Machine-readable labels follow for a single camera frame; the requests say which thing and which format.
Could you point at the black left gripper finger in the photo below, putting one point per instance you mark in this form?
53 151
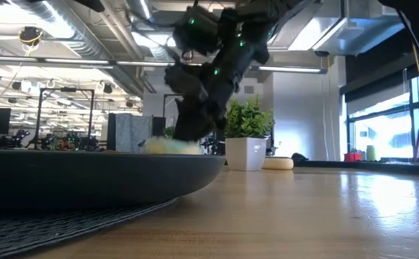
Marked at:
92 4

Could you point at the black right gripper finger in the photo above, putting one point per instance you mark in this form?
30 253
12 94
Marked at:
191 118
218 118

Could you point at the green glazed donut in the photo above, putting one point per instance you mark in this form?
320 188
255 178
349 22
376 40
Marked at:
170 146

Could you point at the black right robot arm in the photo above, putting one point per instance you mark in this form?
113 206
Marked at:
260 7

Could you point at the black background robot arm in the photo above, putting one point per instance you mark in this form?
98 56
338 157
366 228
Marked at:
213 145
72 142
20 138

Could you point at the small green background plant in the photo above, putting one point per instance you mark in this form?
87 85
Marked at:
169 131

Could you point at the green artificial plant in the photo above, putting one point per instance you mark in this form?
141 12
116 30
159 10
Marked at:
249 118

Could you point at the white square plant pot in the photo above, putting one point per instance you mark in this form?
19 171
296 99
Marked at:
245 153

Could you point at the long linear ceiling light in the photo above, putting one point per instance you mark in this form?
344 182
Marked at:
76 61

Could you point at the grey office partition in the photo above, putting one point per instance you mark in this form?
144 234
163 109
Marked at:
134 133

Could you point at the plain yellow donut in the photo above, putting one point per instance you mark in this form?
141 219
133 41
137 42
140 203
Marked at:
278 163

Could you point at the black ceiling spotlight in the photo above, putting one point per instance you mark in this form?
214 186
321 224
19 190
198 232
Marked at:
108 88
16 85

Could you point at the small black rounded object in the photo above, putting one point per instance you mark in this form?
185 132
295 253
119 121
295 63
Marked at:
299 157

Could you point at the large dark grey plate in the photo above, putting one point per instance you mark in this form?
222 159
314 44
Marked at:
87 180

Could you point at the red box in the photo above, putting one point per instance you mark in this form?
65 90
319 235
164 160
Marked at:
353 157

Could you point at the green bottle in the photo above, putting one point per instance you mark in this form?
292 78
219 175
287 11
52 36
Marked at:
371 153

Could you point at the dark woven placemat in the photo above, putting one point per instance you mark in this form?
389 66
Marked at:
51 230

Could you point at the black low ledge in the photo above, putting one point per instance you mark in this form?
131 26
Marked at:
393 167

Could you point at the grey wall box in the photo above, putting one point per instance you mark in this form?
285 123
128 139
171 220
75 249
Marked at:
249 89

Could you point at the round silver air duct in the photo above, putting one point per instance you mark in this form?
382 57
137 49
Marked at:
139 11

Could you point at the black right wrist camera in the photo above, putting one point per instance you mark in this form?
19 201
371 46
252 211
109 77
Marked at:
197 30

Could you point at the black ceiling camera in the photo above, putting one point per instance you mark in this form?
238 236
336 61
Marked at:
30 35

